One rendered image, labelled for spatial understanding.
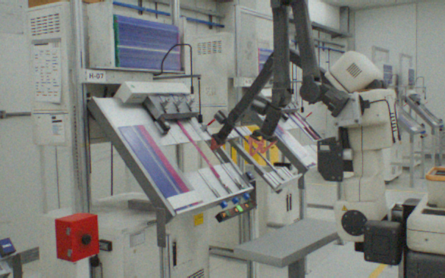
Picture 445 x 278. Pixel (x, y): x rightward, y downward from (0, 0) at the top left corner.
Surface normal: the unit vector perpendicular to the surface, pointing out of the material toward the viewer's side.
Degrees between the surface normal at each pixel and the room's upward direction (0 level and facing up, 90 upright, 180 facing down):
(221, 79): 90
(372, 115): 90
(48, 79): 93
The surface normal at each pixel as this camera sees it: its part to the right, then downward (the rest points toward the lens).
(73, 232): 0.83, 0.02
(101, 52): -0.55, 0.08
